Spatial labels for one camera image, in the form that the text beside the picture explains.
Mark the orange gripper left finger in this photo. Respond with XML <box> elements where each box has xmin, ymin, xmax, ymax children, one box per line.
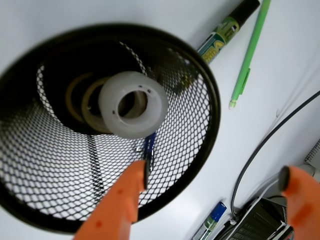
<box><xmin>73</xmin><ymin>160</ymin><xmax>149</xmax><ymax>240</ymax></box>

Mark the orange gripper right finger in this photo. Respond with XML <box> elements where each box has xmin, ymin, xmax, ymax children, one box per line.
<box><xmin>278</xmin><ymin>165</ymin><xmax>320</xmax><ymax>240</ymax></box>

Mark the clear tape roll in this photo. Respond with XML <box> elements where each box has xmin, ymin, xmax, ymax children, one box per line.
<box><xmin>98</xmin><ymin>71</ymin><xmax>169</xmax><ymax>139</ymax></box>

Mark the dark blue ballpoint pen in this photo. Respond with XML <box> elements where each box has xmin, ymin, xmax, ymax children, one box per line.
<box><xmin>135</xmin><ymin>132</ymin><xmax>157</xmax><ymax>173</ymax></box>

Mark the black mesh pen holder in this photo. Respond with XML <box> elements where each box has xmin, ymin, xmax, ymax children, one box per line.
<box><xmin>0</xmin><ymin>23</ymin><xmax>221</xmax><ymax>234</ymax></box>

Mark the spiral notebook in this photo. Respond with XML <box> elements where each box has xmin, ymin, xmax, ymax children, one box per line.
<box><xmin>305</xmin><ymin>140</ymin><xmax>320</xmax><ymax>169</ymax></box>

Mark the black electronic device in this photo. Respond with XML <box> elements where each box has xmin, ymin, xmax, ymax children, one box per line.
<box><xmin>212</xmin><ymin>196</ymin><xmax>295</xmax><ymax>240</ymax></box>

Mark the blue capped marker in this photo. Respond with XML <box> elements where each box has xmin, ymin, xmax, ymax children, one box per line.
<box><xmin>191</xmin><ymin>201</ymin><xmax>227</xmax><ymax>240</ymax></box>

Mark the brown tape roll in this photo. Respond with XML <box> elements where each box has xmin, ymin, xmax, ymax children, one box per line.
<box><xmin>65</xmin><ymin>72</ymin><xmax>111</xmax><ymax>135</ymax></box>

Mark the green mechanical pencil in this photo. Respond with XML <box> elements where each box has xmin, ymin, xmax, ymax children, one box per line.
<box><xmin>228</xmin><ymin>0</ymin><xmax>271</xmax><ymax>110</ymax></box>

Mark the green black marker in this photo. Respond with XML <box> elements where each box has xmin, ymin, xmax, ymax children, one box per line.
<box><xmin>197</xmin><ymin>0</ymin><xmax>260</xmax><ymax>64</ymax></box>

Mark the black cable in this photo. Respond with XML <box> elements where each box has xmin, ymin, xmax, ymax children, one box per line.
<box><xmin>229</xmin><ymin>90</ymin><xmax>320</xmax><ymax>217</ymax></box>

